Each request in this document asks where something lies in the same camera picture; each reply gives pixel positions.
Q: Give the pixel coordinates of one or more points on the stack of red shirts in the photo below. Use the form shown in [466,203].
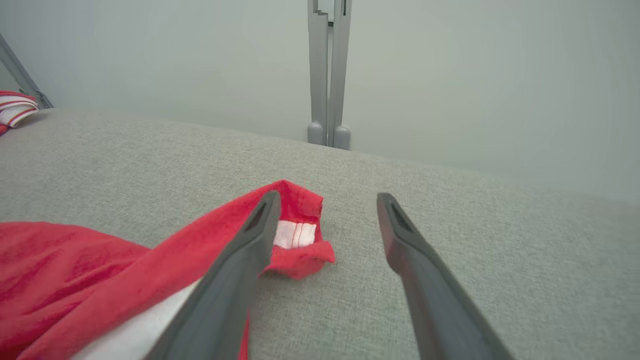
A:
[15,112]

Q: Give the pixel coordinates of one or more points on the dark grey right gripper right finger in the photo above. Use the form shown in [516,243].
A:
[440,310]

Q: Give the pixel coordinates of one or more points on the grey slanted metal frame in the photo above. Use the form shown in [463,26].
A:
[20,72]

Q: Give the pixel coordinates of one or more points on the grey metal partition post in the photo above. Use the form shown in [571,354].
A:
[318,75]

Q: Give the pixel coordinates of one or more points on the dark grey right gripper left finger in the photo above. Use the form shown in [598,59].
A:
[220,300]

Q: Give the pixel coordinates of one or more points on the red white striped shirt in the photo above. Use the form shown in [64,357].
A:
[75,270]

